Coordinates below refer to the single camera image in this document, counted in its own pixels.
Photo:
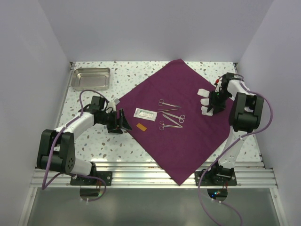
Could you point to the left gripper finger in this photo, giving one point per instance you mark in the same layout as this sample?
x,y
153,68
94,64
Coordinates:
x,y
122,115
124,125

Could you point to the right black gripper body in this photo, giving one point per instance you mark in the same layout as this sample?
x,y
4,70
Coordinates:
x,y
218,99

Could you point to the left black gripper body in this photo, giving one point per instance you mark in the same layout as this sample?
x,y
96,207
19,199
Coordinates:
x,y
109,119

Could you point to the white gauze pad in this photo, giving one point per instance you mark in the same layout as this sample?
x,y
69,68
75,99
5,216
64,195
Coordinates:
x,y
203,111
203,93
205,101

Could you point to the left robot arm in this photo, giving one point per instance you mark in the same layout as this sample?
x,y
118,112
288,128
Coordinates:
x,y
57,146

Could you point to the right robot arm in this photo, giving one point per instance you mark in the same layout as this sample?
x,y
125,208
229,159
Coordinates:
x,y
244,118

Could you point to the orange bandage strip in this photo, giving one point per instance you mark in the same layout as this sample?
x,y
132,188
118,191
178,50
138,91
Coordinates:
x,y
141,127

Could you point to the white suture packet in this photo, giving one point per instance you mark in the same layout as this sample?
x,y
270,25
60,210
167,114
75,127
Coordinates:
x,y
145,114

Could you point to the middle metal scissors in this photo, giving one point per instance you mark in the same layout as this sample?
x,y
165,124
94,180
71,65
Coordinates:
x,y
180,118

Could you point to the lower hemostat clamp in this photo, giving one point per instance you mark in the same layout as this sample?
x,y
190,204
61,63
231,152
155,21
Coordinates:
x,y
163,126

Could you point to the metal tweezers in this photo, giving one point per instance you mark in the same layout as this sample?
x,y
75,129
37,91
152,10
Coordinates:
x,y
172,120

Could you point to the purple cloth drape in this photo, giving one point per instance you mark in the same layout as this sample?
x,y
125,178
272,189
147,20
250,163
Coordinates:
x,y
178,151

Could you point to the upper small scissors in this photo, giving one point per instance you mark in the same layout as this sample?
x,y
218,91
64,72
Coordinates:
x,y
162,103

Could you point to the stainless steel tray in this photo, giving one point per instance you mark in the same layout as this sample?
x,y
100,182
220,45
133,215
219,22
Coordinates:
x,y
91,78

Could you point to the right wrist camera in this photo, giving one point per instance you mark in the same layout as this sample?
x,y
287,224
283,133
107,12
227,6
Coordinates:
x,y
219,84

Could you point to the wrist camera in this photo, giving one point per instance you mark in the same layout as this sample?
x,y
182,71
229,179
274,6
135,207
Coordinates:
x,y
219,84
112,104

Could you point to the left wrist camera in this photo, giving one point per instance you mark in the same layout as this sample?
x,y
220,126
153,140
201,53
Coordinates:
x,y
112,104

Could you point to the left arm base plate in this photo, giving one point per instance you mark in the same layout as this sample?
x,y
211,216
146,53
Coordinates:
x,y
99,178

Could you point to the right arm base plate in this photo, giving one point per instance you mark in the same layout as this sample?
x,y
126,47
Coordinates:
x,y
219,177

